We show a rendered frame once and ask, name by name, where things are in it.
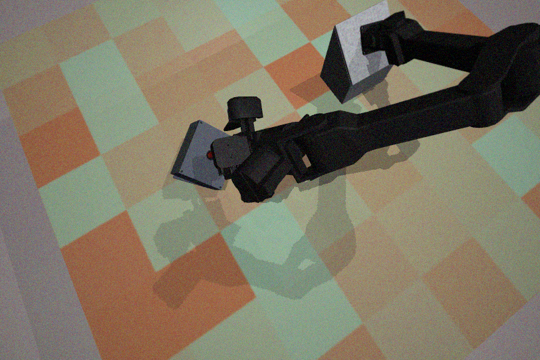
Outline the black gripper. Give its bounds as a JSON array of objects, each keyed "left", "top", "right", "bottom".
[{"left": 223, "top": 96, "right": 269, "bottom": 151}]

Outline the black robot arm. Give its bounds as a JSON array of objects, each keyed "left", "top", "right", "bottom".
[{"left": 210, "top": 11, "right": 540, "bottom": 203}]

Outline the dark grey sloped panel with hole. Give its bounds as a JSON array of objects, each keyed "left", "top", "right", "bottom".
[{"left": 170, "top": 120, "right": 230, "bottom": 190}]

